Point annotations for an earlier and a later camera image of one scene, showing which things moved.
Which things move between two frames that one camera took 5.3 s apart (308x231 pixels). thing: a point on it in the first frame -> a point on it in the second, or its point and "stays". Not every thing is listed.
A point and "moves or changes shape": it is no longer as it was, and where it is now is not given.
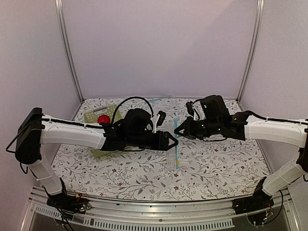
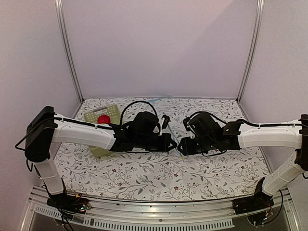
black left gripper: x=163 y=146 stays
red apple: x=103 y=118 stays
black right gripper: x=188 y=132 -> x=186 y=148
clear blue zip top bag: x=172 y=155 moves or changes shape
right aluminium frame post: x=260 y=13 stays
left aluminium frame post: x=58 y=8 stays
